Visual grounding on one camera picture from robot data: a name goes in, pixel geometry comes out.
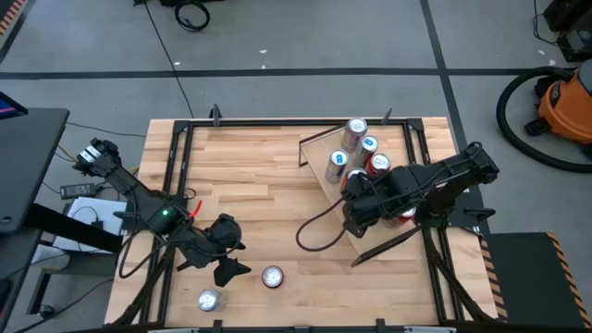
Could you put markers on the black desk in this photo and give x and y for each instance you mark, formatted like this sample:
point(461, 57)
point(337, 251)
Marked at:
point(28, 162)

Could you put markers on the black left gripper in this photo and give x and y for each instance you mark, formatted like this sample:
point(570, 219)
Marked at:
point(201, 252)

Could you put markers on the silver Diet Coke can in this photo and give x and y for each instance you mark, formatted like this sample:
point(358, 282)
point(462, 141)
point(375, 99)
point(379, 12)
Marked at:
point(208, 300)

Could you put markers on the black power adapter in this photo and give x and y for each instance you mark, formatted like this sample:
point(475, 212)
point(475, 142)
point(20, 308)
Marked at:
point(77, 190)

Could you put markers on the silver blue energy drink can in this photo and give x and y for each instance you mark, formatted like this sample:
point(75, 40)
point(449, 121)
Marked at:
point(368, 144)
point(338, 159)

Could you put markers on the red cola can 160 calories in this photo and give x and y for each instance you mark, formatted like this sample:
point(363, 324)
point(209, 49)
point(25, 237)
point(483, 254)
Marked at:
point(355, 128)

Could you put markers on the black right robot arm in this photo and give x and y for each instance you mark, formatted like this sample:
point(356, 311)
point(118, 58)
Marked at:
point(453, 178)

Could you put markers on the black equipment case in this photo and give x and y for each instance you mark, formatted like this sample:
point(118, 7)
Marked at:
point(573, 28)

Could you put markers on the dark monitor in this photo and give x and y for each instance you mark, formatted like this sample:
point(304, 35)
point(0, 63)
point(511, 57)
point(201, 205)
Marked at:
point(9, 108)

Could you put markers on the red Coca-Cola Original Taste can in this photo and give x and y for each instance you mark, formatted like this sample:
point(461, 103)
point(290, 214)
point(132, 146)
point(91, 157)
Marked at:
point(380, 163)

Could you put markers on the black mat with hazard stripes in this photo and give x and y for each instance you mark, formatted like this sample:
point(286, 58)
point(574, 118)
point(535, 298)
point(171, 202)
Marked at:
point(522, 277)

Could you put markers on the black clamp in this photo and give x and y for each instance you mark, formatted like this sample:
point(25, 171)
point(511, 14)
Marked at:
point(387, 118)
point(380, 323)
point(215, 115)

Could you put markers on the red Coke Zero can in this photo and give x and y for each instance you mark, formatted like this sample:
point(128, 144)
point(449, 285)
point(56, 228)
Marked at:
point(273, 276)

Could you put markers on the red cola can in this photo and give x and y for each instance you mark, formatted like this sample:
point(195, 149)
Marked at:
point(353, 173)
point(407, 213)

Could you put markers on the orange shop vacuum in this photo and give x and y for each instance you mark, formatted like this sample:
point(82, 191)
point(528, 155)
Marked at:
point(566, 108)
point(501, 115)

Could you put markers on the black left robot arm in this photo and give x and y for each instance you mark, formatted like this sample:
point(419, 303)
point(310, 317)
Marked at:
point(118, 176)

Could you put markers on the red zip tie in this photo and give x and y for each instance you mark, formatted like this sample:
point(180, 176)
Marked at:
point(196, 208)

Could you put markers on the white paper sheet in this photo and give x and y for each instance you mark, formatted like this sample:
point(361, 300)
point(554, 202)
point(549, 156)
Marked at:
point(92, 213)

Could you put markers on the black aluminium table frame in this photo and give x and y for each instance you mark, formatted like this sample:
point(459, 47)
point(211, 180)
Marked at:
point(277, 123)

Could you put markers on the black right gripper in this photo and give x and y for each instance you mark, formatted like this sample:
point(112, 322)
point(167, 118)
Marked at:
point(384, 196)

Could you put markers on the black desk beam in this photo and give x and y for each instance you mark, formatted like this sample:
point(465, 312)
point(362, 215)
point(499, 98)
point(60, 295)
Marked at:
point(69, 226)

